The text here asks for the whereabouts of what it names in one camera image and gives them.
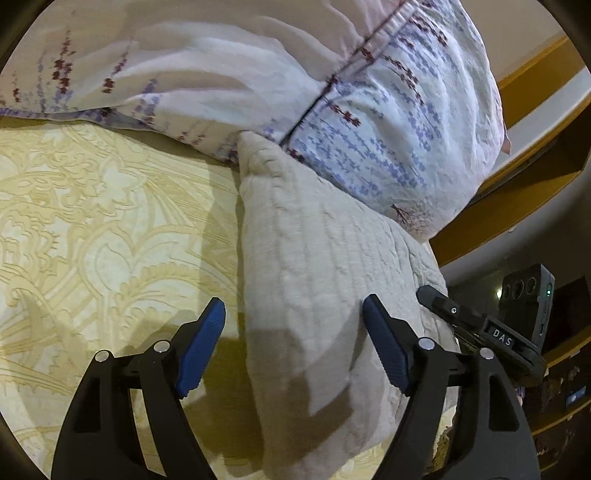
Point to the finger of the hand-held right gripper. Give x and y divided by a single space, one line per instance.
445 307

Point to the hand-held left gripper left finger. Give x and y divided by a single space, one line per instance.
203 346

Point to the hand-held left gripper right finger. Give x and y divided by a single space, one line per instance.
385 346

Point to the floral pink white pillow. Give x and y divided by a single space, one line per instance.
231 60

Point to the yellow patterned bedspread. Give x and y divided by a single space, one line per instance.
92 207

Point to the wooden headboard shelf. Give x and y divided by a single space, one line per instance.
508 221

